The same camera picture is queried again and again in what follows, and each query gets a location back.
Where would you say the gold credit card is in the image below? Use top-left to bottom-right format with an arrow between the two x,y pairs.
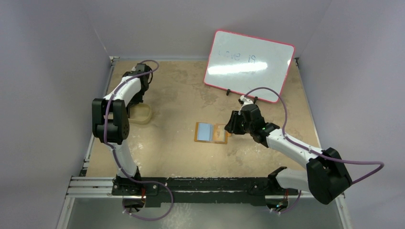
213,125 -> 226,142

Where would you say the beige oval tray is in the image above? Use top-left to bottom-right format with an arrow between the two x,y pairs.
128,103 -> 152,125

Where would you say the orange leather card holder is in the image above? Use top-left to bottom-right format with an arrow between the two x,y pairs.
194,122 -> 231,144

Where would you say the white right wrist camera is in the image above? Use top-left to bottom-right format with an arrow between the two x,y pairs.
238,95 -> 254,107

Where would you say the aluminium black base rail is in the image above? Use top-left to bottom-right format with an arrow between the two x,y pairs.
67,176 -> 299,210

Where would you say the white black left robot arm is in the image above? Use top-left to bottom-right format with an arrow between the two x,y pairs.
92,62 -> 154,195

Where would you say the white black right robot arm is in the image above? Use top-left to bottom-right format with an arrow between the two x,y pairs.
224,104 -> 353,205

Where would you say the pink framed whiteboard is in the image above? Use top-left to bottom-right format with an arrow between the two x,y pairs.
203,30 -> 295,103

